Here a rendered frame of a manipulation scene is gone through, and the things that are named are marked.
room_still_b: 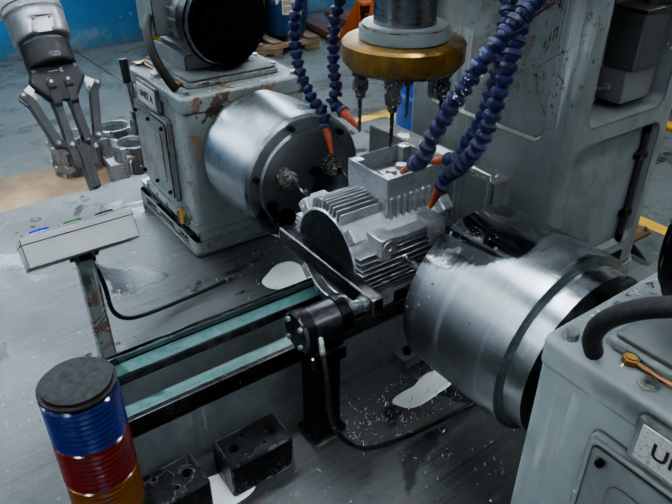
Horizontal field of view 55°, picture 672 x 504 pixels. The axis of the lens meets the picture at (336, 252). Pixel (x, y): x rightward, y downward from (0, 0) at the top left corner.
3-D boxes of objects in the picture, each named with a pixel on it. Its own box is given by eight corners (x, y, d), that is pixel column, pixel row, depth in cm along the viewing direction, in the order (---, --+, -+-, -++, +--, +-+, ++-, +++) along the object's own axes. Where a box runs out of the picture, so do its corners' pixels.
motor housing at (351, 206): (383, 243, 124) (387, 152, 114) (452, 290, 111) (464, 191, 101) (295, 277, 115) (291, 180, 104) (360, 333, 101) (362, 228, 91)
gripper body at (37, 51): (17, 39, 97) (38, 98, 97) (74, 31, 101) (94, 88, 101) (14, 57, 103) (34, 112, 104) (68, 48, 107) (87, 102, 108)
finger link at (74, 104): (58, 83, 104) (67, 81, 105) (83, 149, 105) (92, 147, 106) (61, 75, 101) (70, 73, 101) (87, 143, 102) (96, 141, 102)
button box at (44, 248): (132, 240, 109) (121, 211, 109) (141, 235, 103) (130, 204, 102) (25, 273, 101) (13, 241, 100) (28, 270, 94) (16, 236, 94)
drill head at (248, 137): (276, 165, 156) (270, 61, 143) (369, 226, 131) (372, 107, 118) (179, 192, 144) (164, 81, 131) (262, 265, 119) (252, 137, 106)
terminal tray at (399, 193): (401, 179, 113) (403, 140, 110) (443, 202, 106) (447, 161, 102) (346, 197, 107) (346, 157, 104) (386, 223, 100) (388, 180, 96)
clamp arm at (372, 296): (386, 311, 93) (292, 237, 111) (387, 294, 91) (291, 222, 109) (367, 320, 91) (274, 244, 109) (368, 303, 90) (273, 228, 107)
